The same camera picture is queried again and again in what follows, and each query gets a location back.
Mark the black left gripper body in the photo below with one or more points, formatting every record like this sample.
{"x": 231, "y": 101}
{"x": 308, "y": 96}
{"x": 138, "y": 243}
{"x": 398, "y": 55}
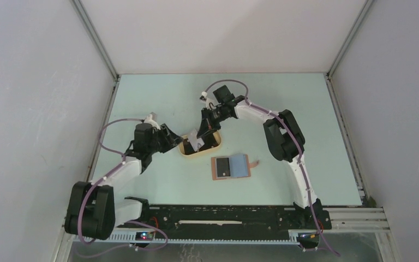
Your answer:
{"x": 160, "y": 143}

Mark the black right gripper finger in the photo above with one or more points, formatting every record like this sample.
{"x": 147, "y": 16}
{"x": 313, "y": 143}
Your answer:
{"x": 205, "y": 129}
{"x": 211, "y": 141}

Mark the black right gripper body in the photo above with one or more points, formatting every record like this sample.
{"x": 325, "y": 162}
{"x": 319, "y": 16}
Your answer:
{"x": 215, "y": 117}

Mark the beige oval card tray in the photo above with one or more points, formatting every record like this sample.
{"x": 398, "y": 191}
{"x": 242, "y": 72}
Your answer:
{"x": 186, "y": 150}

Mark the silver VIP card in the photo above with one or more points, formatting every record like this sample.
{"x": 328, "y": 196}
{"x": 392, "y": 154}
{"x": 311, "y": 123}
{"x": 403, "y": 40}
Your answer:
{"x": 195, "y": 142}

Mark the pink leather card holder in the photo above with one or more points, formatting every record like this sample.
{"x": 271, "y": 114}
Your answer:
{"x": 240, "y": 166}

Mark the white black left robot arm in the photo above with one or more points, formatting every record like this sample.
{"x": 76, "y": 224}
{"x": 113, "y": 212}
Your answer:
{"x": 94, "y": 208}

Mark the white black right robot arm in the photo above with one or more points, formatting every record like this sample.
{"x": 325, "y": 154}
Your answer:
{"x": 284, "y": 137}

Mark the black card in holder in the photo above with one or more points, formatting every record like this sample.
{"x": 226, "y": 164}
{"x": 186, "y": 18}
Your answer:
{"x": 222, "y": 168}

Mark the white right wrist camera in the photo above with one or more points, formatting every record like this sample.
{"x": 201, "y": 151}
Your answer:
{"x": 209, "y": 103}

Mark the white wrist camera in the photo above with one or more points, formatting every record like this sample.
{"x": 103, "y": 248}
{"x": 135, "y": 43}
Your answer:
{"x": 151, "y": 120}
{"x": 209, "y": 103}

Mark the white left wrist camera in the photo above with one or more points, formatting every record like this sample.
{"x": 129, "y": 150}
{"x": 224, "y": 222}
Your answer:
{"x": 151, "y": 120}

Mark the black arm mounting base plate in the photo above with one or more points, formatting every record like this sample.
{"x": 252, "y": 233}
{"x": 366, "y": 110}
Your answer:
{"x": 276, "y": 220}

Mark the white cable duct strip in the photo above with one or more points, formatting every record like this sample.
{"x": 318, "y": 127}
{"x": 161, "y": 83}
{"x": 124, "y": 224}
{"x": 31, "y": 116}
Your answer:
{"x": 135, "y": 236}

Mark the aluminium frame rail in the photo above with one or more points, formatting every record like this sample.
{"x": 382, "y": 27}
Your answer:
{"x": 343, "y": 220}

